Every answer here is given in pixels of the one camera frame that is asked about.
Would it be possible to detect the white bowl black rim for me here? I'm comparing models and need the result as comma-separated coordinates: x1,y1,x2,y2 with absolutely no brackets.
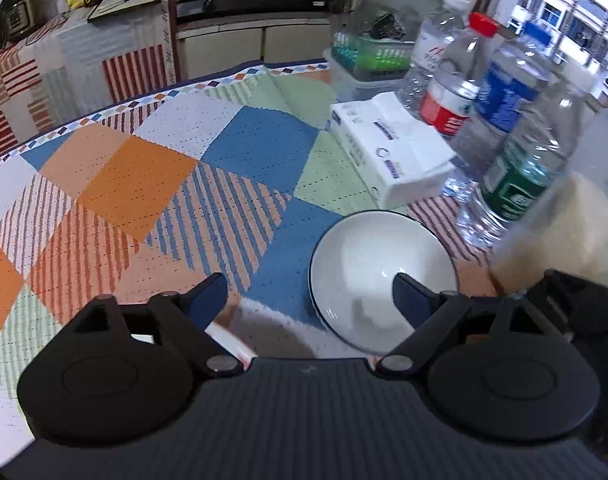
308,210,459,356

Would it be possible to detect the colourful patchwork tablecloth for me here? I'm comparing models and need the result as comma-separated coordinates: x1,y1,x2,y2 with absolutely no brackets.
0,58,500,468

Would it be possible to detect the white tissue pack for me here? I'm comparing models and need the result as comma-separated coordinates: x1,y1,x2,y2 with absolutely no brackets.
330,92,456,209

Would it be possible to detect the green label water bottle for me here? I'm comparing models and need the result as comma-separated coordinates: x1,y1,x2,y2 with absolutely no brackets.
456,74,592,248

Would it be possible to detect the clear jar of rice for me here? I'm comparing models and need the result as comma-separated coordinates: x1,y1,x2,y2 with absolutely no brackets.
490,108,608,294

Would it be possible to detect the red label water bottle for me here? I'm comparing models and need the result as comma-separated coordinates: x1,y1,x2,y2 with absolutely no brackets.
419,12,499,138

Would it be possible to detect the blue label water bottle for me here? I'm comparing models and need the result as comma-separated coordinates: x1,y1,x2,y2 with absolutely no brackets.
441,22,552,203

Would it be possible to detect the clear basket with green items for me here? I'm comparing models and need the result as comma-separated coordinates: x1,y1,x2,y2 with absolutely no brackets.
331,10,420,81

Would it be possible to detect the white label water bottle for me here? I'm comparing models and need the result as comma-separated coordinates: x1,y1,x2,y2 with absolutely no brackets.
396,0,471,119

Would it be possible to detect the patchwork covered counter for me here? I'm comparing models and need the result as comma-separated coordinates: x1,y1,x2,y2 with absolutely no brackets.
0,0,178,155

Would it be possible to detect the wooden cutting board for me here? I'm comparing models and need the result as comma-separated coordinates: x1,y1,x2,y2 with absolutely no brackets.
87,0,159,22

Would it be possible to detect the dark pressure cooker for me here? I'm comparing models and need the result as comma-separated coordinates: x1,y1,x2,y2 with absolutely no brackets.
0,0,46,42

